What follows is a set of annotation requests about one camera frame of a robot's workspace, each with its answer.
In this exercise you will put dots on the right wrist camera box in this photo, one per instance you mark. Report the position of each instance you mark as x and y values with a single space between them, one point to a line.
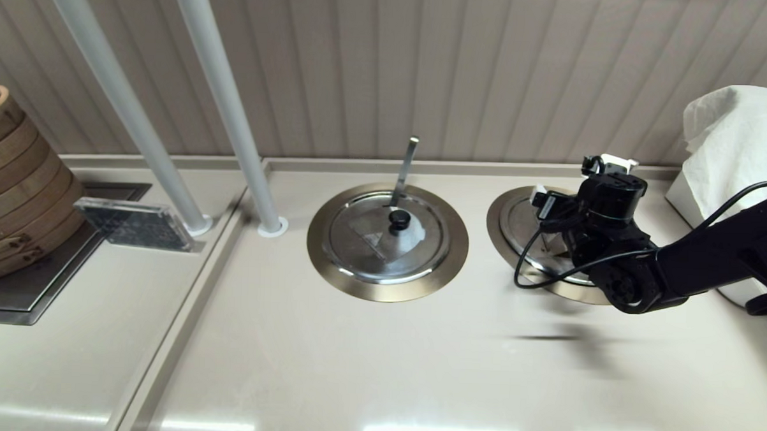
553 203

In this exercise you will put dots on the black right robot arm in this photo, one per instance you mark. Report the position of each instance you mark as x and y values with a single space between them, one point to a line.
720 253

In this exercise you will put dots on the clear acrylic sign holder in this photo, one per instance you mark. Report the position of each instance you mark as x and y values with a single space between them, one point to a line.
134 224

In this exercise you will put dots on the bamboo steamer stack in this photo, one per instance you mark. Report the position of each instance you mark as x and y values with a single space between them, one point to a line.
14 196

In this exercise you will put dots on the white metal pole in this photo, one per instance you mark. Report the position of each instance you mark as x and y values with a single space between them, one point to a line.
118 85
223 89

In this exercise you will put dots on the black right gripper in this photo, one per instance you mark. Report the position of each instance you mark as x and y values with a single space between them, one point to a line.
610 204

